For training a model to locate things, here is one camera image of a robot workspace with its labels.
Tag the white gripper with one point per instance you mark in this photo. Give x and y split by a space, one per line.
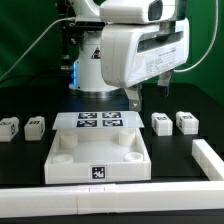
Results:
131 54

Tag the white square tabletop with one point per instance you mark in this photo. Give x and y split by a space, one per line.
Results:
97 155

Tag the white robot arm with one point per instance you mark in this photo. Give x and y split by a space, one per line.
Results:
88 78

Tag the white tag sheet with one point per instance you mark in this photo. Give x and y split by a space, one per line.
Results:
108 119

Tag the white L-shaped obstacle fence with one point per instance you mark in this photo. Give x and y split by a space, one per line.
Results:
118 198

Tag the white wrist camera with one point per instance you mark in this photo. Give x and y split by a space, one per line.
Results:
137 11

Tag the black camera on robot base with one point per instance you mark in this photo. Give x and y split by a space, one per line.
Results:
90 25

